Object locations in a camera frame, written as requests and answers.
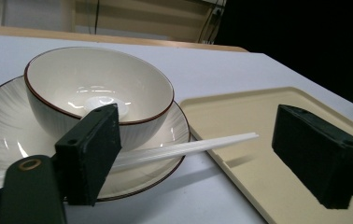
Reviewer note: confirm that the beige plastic tray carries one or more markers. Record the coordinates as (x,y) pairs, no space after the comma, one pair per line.
(258,109)

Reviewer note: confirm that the wooden table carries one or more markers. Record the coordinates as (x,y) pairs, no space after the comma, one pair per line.
(72,35)

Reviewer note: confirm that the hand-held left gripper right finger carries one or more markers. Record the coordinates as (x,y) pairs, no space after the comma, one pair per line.
(317,155)

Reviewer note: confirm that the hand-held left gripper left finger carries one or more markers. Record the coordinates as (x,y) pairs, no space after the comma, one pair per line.
(87,155)

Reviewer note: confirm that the white plate with brown rim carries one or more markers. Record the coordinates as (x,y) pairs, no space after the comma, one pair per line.
(3,130)

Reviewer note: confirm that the white bowl with brown rim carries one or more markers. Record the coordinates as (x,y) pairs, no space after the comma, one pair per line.
(103,71)

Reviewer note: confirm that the white chopstick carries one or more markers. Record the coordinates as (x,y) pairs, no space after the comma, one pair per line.
(202,143)
(177,154)

